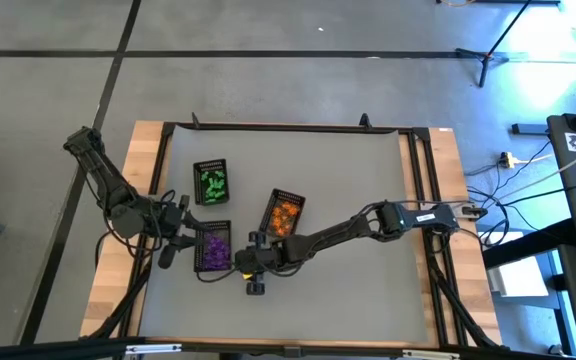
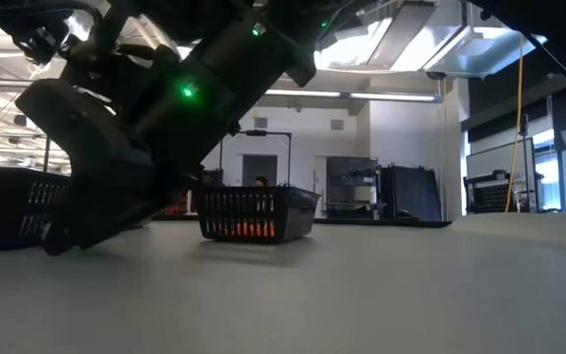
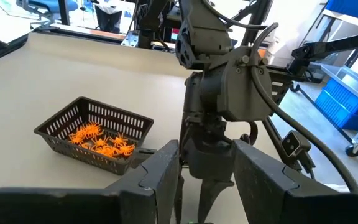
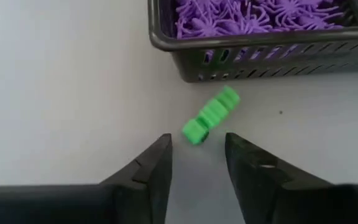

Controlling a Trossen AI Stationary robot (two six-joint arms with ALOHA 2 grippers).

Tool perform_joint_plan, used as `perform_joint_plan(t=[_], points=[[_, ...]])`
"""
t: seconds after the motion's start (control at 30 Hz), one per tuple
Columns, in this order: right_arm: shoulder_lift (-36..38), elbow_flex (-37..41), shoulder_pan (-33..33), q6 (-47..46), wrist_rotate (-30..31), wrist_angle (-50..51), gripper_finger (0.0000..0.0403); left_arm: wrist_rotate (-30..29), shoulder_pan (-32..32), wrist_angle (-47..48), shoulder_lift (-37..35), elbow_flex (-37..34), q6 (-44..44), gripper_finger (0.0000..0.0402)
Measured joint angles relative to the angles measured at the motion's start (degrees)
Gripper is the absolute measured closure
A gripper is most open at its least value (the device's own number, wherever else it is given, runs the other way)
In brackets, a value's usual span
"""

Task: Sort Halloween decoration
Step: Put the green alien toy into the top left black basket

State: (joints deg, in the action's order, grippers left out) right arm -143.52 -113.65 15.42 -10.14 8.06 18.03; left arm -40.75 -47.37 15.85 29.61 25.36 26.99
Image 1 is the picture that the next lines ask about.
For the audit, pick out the black plastic slotted basket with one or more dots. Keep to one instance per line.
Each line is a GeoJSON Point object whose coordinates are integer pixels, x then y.
{"type": "Point", "coordinates": [268, 200]}
{"type": "Point", "coordinates": [198, 225]}
{"type": "Point", "coordinates": [195, 200]}

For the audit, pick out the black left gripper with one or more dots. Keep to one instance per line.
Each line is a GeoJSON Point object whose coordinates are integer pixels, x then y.
{"type": "Point", "coordinates": [170, 220]}

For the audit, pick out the black desk leg bar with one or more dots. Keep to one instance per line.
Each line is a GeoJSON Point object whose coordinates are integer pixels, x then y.
{"type": "Point", "coordinates": [528, 245]}

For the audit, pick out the black tripod stand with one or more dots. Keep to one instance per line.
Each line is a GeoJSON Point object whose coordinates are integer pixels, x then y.
{"type": "Point", "coordinates": [485, 60]}

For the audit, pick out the white box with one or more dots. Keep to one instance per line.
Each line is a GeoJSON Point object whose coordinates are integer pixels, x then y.
{"type": "Point", "coordinates": [515, 277]}

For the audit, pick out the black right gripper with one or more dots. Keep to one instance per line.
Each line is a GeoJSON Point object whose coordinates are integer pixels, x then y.
{"type": "Point", "coordinates": [263, 257]}

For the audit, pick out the silver metal bracket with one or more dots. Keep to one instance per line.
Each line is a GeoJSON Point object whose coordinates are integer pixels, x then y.
{"type": "Point", "coordinates": [153, 349]}
{"type": "Point", "coordinates": [430, 354]}

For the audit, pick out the white power strip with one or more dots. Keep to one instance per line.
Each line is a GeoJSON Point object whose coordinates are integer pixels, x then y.
{"type": "Point", "coordinates": [507, 160]}

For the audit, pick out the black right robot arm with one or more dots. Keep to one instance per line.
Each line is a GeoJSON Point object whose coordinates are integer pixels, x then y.
{"type": "Point", "coordinates": [343, 232]}

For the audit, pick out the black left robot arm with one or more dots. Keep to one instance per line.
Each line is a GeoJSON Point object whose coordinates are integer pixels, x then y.
{"type": "Point", "coordinates": [98, 175]}

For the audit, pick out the black frame clamp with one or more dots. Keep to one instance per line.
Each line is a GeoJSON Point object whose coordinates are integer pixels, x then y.
{"type": "Point", "coordinates": [196, 121]}
{"type": "Point", "coordinates": [365, 121]}

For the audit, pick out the black metal table frame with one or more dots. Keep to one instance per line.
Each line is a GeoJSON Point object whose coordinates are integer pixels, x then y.
{"type": "Point", "coordinates": [169, 128]}

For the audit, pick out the black rig beam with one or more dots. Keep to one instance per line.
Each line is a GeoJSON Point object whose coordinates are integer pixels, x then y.
{"type": "Point", "coordinates": [43, 351]}

